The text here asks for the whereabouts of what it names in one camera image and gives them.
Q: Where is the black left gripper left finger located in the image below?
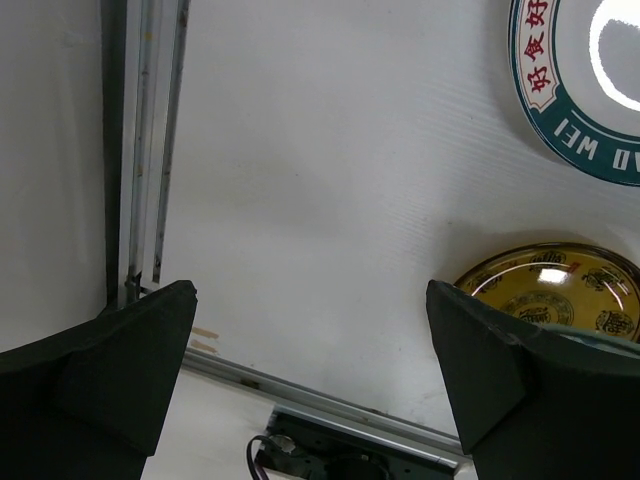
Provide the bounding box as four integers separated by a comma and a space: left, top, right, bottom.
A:
1, 280, 197, 479

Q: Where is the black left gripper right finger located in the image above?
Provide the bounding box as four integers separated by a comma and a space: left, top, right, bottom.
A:
426, 281, 639, 479

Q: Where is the yellow patterned plate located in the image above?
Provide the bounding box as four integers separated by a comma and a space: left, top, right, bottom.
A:
455, 242, 639, 343

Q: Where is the blue floral teal plate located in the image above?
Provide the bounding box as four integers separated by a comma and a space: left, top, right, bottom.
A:
546, 324, 639, 359

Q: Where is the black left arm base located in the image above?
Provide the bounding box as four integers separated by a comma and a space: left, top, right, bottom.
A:
245, 412, 455, 480

